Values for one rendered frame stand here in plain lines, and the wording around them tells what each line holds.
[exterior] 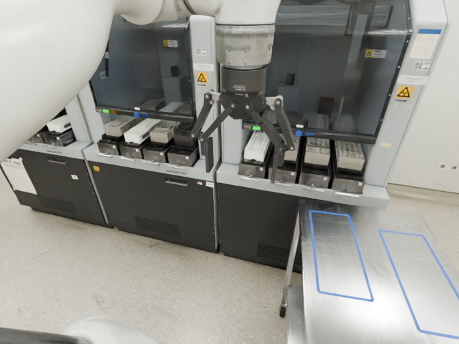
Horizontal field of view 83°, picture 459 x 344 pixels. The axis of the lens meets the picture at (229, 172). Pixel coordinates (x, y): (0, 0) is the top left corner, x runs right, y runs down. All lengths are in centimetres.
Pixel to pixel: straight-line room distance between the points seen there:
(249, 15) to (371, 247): 80
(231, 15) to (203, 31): 87
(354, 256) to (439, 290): 22
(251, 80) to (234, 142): 96
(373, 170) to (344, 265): 63
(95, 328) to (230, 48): 53
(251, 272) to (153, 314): 64
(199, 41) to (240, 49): 89
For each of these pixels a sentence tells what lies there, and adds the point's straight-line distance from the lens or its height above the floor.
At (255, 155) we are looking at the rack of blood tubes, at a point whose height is 85.
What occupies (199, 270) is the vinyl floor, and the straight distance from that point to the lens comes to 186.
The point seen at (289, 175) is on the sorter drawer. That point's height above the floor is 78.
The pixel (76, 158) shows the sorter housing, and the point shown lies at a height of 66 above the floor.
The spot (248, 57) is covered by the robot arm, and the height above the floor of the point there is 142.
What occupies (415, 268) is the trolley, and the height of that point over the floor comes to 82.
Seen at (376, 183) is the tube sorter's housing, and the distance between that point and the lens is 145.
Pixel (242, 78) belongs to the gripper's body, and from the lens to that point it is 43.
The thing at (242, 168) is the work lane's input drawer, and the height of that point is 78.
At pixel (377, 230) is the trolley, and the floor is 82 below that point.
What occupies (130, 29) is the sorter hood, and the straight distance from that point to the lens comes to 144.
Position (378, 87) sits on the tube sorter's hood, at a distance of 124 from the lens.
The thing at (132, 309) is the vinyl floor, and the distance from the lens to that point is 179.
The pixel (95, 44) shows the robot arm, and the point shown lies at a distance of 19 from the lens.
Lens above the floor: 148
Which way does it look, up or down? 33 degrees down
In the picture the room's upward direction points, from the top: straight up
